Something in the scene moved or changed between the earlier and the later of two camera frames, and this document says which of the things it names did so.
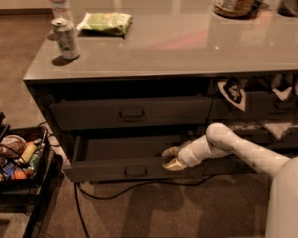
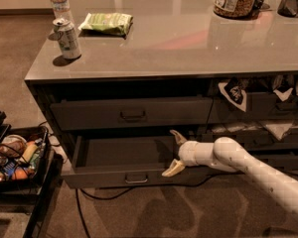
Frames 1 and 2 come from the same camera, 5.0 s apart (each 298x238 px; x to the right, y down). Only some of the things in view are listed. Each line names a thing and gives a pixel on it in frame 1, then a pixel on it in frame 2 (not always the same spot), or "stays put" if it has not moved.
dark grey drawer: x=296 y=138 stays put
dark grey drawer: x=259 y=106 stays put
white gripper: x=184 y=155 -> x=187 y=153
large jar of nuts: x=235 y=0 stays put
